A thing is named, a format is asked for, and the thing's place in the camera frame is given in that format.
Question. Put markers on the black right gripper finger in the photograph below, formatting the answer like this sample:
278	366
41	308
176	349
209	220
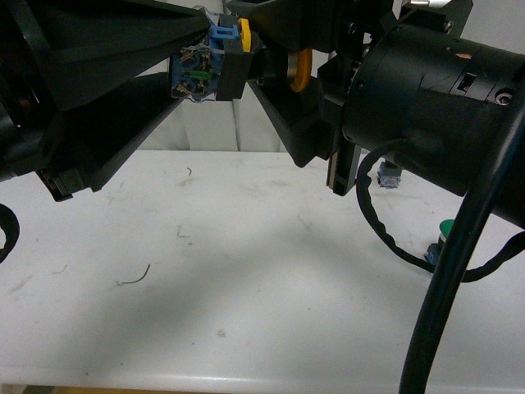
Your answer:
297	120
294	25

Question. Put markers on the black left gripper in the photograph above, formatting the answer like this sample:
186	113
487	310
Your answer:
57	57

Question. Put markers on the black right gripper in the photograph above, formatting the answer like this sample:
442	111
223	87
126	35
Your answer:
421	81

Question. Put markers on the yellow mushroom push button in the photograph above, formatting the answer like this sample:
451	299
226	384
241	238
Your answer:
228	56

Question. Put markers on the red mushroom push button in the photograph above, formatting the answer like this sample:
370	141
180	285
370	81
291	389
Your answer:
389	175

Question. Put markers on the green mushroom push button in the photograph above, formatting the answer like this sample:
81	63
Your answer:
434	249

